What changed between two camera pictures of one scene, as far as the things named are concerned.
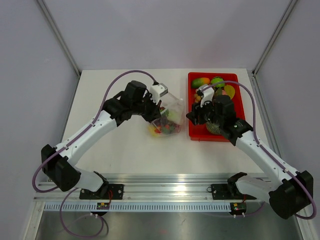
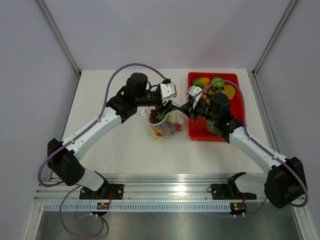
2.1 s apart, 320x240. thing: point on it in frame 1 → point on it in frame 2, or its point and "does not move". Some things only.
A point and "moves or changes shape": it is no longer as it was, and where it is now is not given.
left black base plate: x=108 y=191 does not move
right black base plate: x=227 y=191 does not move
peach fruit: x=197 y=82 does not move
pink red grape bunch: x=177 y=128 does not move
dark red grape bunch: x=162 y=120 moves or changes shape
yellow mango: x=151 y=129 → x=157 y=133
